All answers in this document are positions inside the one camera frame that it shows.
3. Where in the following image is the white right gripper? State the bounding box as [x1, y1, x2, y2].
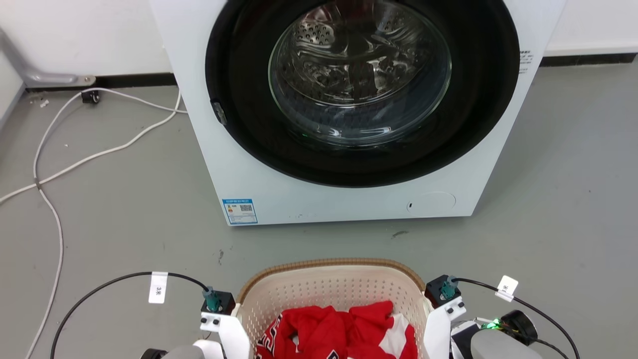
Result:
[423, 297, 467, 359]

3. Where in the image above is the red and white garment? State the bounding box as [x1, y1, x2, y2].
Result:
[256, 301, 418, 359]

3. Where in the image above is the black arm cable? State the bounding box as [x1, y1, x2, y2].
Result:
[451, 278, 581, 359]
[50, 272, 212, 359]

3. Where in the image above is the white front-load washing machine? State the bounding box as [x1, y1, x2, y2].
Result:
[150, 0, 569, 227]

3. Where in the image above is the white cable tag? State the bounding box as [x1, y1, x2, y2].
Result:
[495, 275, 519, 303]
[149, 272, 168, 304]

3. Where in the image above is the thin white floor cable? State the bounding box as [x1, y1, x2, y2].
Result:
[24, 88, 189, 359]

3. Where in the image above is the blue energy label sticker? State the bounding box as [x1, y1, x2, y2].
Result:
[222, 199, 258, 225]

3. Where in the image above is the round white filter cover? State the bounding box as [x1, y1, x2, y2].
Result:
[406, 191, 457, 215]

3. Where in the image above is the black round washer door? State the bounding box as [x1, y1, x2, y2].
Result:
[205, 0, 520, 188]

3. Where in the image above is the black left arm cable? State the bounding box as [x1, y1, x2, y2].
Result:
[50, 272, 212, 359]

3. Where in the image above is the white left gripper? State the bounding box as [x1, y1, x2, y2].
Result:
[199, 313, 251, 359]

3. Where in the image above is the thick white floor cable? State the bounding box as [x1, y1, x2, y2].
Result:
[0, 89, 182, 205]

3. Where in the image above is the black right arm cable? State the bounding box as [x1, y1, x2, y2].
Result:
[451, 278, 581, 359]

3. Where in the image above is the beige perforated laundry basket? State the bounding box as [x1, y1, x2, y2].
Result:
[235, 258, 434, 359]

